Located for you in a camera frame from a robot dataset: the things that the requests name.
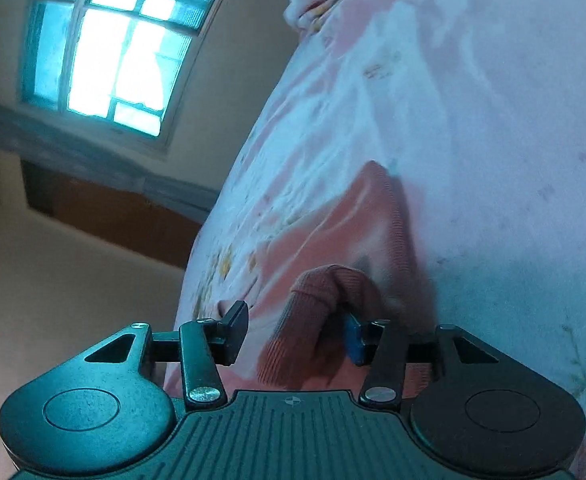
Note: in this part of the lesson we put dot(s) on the brown wooden door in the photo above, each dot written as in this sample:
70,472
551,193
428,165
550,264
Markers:
123,215

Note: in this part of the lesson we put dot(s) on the pink long-sleeved sweater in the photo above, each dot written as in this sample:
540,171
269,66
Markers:
323,240

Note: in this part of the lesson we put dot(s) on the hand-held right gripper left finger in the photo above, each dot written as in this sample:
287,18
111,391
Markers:
235,335

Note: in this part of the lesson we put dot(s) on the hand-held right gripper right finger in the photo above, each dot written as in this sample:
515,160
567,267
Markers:
355,340

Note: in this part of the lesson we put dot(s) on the bed with floral sheet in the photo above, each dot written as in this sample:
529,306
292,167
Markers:
473,135

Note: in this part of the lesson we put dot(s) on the white-framed window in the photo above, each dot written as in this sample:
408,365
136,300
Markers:
108,50

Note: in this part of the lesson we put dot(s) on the grey curtain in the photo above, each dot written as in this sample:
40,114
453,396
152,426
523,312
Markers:
98,170

